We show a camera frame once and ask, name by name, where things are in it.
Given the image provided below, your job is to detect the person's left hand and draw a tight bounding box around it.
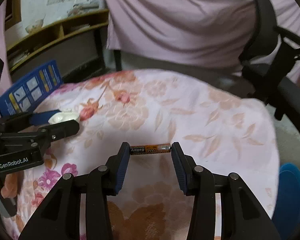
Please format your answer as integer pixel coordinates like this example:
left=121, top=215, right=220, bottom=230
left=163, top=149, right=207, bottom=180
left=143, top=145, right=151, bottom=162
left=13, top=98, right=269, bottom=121
left=0, top=174, right=19, bottom=198

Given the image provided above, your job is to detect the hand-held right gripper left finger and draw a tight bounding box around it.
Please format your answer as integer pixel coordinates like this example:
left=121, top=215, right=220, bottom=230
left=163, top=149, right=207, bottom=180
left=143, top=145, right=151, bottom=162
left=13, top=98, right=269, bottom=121
left=19, top=142, right=130, bottom=240

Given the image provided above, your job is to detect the white plastic piece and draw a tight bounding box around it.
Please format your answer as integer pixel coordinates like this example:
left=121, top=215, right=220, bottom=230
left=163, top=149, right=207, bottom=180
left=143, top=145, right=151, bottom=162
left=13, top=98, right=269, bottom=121
left=49, top=109, right=80, bottom=123

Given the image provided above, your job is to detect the blue plastic basin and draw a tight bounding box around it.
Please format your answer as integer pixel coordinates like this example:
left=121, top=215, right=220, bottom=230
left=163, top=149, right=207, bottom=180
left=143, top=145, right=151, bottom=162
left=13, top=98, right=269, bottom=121
left=272, top=163, right=300, bottom=230

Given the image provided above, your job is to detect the floral ceramic bowl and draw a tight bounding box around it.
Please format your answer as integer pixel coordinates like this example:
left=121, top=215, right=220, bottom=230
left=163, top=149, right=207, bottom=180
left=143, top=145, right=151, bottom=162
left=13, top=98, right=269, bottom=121
left=25, top=19, right=44, bottom=33

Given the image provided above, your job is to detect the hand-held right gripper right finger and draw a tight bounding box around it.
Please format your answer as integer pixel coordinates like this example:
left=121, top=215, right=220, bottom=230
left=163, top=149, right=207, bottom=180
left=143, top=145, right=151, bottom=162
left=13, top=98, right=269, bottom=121
left=171, top=142, right=282, bottom=240

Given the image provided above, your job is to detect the pink hanging sheet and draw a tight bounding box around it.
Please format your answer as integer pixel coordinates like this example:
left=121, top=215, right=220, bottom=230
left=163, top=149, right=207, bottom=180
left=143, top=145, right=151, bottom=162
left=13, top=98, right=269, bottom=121
left=100, top=0, right=300, bottom=78

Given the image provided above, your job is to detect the orange black battery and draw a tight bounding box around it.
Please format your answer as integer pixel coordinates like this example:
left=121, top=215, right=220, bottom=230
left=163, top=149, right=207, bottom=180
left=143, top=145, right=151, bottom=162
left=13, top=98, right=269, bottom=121
left=129, top=142, right=172, bottom=155

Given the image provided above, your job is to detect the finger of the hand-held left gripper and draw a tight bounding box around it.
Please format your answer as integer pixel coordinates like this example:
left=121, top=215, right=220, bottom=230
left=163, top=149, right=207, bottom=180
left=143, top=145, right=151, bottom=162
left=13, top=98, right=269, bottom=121
left=27, top=120, right=80, bottom=153
left=0, top=109, right=61, bottom=133

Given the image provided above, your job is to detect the wooden shelf unit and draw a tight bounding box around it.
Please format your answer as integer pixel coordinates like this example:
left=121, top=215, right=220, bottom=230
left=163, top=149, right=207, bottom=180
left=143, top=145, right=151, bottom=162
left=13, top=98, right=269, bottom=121
left=5, top=9, right=110, bottom=73

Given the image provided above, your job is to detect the blue cardboard box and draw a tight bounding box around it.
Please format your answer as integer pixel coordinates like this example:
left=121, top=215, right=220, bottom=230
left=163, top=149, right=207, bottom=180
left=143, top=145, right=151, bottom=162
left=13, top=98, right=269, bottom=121
left=0, top=60, right=63, bottom=118

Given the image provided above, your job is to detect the black office chair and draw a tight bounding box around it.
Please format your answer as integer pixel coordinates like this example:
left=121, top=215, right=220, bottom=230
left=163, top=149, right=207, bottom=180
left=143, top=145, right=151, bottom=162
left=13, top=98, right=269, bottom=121
left=239, top=0, right=300, bottom=140

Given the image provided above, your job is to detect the pile of papers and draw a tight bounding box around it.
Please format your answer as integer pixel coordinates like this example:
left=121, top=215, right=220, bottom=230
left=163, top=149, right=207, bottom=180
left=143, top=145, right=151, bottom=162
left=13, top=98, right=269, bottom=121
left=72, top=0, right=100, bottom=10

